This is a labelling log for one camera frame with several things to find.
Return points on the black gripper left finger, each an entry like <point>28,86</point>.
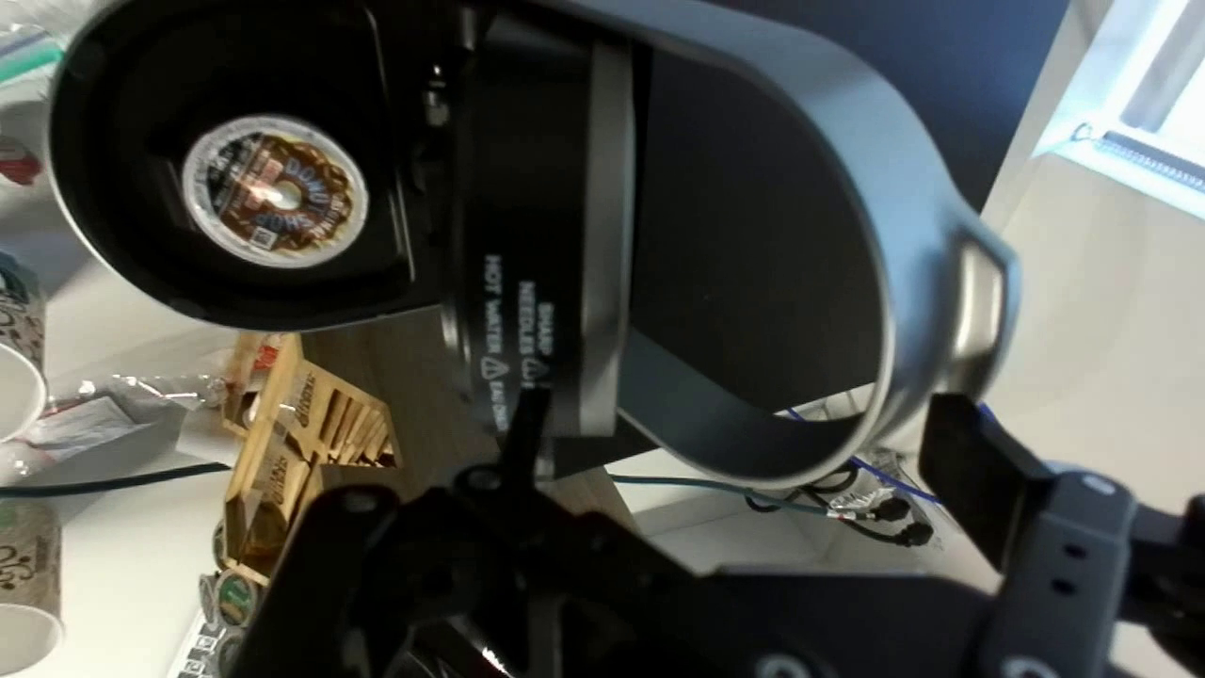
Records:
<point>488,577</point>

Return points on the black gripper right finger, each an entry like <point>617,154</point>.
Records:
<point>1075,553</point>

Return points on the black coffee maker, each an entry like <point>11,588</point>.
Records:
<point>505,161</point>

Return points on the coffee pod in brewer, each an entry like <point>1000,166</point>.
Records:
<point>275,193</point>

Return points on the wooden condiment organizer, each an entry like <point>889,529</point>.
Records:
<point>299,425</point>

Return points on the clear plastic bag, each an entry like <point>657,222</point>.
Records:
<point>103,429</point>

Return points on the near patterned paper cup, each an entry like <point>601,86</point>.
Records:
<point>28,586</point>

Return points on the patterned paper cup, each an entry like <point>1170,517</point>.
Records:
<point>24,387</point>
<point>28,586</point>

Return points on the far patterned paper cup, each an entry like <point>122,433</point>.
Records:
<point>24,387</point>

